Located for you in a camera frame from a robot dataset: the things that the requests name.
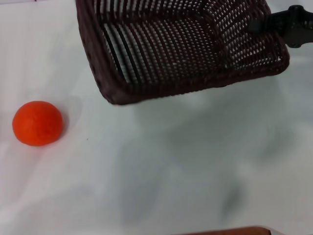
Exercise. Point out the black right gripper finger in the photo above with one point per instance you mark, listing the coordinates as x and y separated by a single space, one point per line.
293 19
297 39

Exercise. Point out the dark brown woven basket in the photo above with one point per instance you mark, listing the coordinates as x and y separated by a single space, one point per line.
171 49

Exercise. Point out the orange ball fruit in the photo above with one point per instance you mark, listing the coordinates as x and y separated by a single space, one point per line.
37 123

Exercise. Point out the brown rounded panel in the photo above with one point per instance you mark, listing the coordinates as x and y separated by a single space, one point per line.
227 231

